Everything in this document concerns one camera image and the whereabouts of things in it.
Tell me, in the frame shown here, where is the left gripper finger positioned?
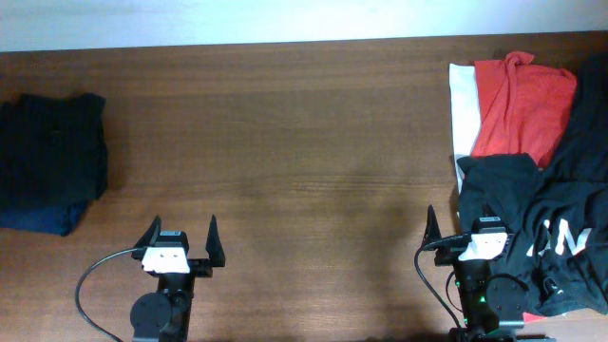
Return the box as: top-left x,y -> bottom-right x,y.
205,215 -> 226,267
134,216 -> 162,248

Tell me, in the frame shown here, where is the black Nike t-shirt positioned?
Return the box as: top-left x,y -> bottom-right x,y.
458,53 -> 607,316

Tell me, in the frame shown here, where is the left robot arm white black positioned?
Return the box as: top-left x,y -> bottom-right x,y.
130,217 -> 226,342

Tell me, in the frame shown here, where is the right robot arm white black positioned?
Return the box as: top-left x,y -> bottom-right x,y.
414,206 -> 551,342

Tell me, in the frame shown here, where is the folded dark navy clothes stack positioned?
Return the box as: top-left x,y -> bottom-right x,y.
1,93 -> 108,237

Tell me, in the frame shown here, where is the white t-shirt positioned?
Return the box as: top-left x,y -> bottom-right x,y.
448,64 -> 481,192

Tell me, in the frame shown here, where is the red t-shirt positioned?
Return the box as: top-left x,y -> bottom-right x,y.
471,51 -> 578,168

